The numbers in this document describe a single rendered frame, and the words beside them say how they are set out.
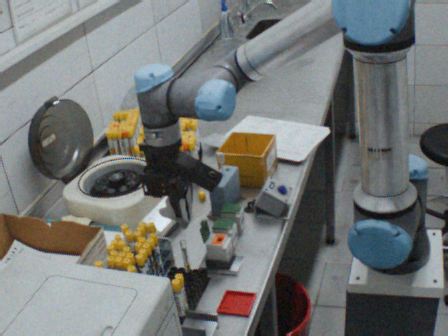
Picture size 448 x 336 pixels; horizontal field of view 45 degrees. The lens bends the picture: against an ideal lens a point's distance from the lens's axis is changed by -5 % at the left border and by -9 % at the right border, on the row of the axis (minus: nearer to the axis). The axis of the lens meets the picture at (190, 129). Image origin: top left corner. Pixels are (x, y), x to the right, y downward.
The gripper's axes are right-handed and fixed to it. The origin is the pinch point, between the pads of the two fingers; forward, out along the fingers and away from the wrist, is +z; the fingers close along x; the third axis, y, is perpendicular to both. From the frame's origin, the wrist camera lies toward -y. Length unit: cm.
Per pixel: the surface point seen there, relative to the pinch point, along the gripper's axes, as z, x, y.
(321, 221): 99, -143, -3
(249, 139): 3.3, -46.4, -0.5
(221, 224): 4.6, -6.9, -4.9
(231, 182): 3.0, -22.6, -2.6
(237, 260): 9.9, -1.1, -10.0
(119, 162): -0.2, -23.5, 28.7
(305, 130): 10, -66, -13
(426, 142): 34, -108, -53
